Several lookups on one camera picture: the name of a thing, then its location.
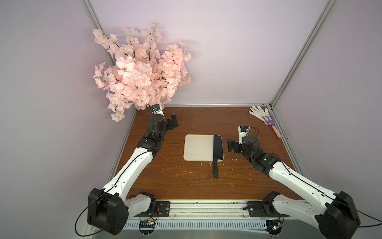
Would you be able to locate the circuit board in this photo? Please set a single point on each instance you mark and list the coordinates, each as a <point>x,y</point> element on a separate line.
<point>273,227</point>
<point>147,227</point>

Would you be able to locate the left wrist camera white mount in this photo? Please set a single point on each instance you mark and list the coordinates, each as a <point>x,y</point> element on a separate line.
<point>157,110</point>

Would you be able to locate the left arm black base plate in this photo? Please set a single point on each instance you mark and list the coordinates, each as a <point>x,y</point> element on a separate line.
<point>159,209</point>

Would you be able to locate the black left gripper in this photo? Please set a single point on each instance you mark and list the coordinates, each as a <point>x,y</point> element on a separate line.
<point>173,124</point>

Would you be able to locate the white work glove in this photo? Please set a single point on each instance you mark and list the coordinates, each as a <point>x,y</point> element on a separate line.
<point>259,112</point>

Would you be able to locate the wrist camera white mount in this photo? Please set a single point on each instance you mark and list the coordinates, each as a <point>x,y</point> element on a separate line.
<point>243,131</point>
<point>157,110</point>

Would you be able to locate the cream cutting board orange rim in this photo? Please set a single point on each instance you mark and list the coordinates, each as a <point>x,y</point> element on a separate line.
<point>198,147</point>

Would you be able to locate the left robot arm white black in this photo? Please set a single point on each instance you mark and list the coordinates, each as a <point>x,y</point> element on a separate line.
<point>109,208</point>

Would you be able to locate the black cleaver knife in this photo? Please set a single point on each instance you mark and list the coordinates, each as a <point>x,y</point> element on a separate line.
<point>217,153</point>

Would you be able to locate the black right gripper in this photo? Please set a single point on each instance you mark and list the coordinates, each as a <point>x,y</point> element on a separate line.
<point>236,145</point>

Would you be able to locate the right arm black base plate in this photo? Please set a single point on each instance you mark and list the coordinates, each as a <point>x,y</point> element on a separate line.
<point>262,209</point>

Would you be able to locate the purple pink garden rake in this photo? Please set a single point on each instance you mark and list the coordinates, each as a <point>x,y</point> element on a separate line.
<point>270,121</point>

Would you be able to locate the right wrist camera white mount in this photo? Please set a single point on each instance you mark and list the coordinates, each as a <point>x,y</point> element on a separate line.
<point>243,131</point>

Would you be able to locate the pink cherry blossom tree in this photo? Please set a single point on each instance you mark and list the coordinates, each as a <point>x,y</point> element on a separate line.
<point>142,75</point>

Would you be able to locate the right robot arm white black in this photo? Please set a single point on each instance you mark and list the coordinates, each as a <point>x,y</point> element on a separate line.
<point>333,214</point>

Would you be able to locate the aluminium front rail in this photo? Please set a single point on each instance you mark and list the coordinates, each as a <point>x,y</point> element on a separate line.
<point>231,209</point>

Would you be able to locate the left circuit board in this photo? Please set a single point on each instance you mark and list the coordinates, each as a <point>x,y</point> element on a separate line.
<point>147,227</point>

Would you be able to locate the right circuit board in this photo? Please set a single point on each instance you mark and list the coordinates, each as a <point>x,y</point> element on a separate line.
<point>273,227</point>

